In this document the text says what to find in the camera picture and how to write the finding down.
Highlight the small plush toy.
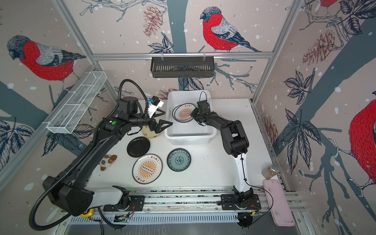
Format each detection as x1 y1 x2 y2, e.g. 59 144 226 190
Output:
99 155 118 171

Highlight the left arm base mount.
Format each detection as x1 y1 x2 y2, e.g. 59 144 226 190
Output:
103 186 145 212

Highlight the black round plate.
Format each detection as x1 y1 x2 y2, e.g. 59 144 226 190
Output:
127 137 150 158

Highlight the glass jar with lid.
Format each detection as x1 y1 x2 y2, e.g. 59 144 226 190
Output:
261 164 280 180

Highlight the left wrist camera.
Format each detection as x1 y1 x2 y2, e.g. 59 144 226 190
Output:
147 96 164 118

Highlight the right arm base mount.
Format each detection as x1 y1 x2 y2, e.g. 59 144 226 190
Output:
217 187 261 211

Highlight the pink flat case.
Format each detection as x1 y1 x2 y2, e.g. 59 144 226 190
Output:
263 180 295 227

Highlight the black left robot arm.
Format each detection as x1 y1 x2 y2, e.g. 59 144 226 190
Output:
43 96 172 216

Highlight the teal floral plate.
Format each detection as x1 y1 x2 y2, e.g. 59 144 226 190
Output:
166 148 192 172

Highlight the yellow round plate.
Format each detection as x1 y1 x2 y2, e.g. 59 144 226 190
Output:
142 126 162 139

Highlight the yellow tape measure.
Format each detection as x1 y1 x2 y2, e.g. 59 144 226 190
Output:
80 209 94 218

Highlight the white plastic bin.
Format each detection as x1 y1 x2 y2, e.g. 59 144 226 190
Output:
164 90 217 146

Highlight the white wire mesh shelf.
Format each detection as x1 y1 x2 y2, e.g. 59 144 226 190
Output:
47 71 107 134

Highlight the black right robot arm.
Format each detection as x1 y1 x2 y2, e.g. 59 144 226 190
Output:
191 100 254 208

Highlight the black corrugated cable conduit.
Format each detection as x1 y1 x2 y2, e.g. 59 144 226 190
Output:
28 78 147 231

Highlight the orange sunburst plate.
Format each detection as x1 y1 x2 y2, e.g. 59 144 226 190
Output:
172 103 196 123
132 154 163 185

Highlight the black hanging wire basket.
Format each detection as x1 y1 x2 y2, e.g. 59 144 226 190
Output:
150 56 214 78

